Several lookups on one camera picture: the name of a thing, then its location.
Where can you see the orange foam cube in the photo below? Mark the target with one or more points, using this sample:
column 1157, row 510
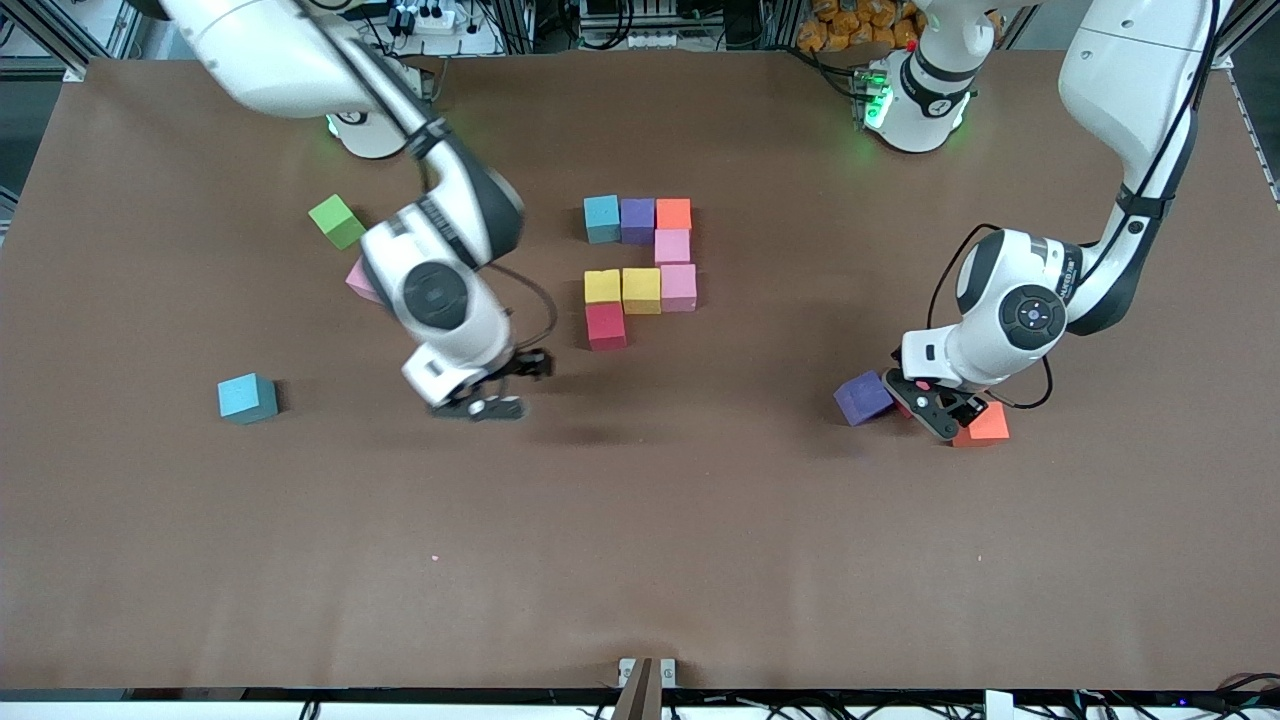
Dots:
column 673, row 214
column 990, row 428

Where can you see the red foam cube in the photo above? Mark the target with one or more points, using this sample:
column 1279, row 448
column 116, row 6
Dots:
column 605, row 326
column 903, row 405

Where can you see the yellow foam cube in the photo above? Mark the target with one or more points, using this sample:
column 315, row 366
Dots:
column 602, row 286
column 641, row 291

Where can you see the light blue foam cube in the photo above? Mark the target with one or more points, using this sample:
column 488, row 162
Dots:
column 247, row 398
column 602, row 219

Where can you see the pink foam cube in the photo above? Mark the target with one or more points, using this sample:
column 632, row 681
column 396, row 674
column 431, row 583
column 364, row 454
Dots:
column 672, row 246
column 678, row 288
column 358, row 282

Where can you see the purple foam cube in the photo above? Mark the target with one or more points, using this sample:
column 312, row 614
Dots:
column 638, row 222
column 863, row 397

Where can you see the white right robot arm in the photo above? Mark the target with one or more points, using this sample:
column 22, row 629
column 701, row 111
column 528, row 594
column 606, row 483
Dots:
column 440, row 300

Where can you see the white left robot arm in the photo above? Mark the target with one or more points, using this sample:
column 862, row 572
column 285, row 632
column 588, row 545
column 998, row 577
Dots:
column 1130, row 90

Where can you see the paper table cover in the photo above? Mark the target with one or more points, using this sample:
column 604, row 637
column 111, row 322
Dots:
column 640, row 520

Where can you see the green foam cube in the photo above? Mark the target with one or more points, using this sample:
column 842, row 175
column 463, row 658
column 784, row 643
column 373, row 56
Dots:
column 338, row 222

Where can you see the small white box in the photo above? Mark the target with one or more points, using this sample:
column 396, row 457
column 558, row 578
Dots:
column 998, row 706

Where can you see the electronics rack unit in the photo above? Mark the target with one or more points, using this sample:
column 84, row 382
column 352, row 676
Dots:
column 630, row 25

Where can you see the white power strip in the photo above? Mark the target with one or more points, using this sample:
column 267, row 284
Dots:
column 430, row 18

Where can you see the bag of orange items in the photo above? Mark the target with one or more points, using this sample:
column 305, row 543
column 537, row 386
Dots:
column 850, row 25

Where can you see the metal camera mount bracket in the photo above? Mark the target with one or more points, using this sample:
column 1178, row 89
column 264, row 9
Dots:
column 645, row 690

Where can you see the aluminium frame profile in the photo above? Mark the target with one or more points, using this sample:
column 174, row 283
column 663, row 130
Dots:
column 45, row 38
column 1245, row 25

